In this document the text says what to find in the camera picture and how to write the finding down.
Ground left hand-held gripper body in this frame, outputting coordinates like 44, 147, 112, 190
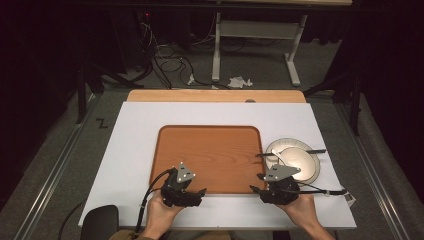
160, 161, 204, 208

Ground white plate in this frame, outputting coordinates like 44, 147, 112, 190
264, 137, 322, 185

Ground metal floor rail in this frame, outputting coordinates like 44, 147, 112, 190
13, 94, 102, 240
333, 99, 412, 240

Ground white desk frame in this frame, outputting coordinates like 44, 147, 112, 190
211, 11, 308, 88

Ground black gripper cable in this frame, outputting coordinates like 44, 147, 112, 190
134, 168, 175, 234
295, 181, 348, 197

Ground person's left hand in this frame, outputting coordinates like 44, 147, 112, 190
145, 190, 186, 235

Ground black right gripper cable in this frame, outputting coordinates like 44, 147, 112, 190
295, 181, 348, 197

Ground black metal stand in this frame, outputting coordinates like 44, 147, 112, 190
302, 72, 364, 137
75, 61, 145, 125

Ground white board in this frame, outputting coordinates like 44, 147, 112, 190
78, 101, 358, 230

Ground tangle of black floor cables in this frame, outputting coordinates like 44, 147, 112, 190
138, 19, 232, 91

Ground white bowl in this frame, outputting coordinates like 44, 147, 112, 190
278, 146, 318, 183

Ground white cable tag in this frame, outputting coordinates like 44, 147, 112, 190
342, 192, 357, 207

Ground crumpled white paper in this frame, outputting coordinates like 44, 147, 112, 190
227, 75, 254, 90

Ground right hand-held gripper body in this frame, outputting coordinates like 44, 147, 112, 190
259, 163, 302, 206

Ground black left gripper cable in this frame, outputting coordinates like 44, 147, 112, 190
134, 168, 175, 234

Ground black chair back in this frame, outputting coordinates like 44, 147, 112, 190
79, 204, 120, 240

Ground black floor cable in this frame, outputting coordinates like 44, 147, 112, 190
57, 200, 85, 240

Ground wooden tray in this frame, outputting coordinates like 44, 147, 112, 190
149, 124, 268, 196

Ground black chopsticks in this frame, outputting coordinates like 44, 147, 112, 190
255, 148, 327, 158

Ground white spoon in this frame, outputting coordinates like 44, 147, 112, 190
270, 148, 288, 166

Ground person's right hand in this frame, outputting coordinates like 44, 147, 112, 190
275, 192, 320, 232

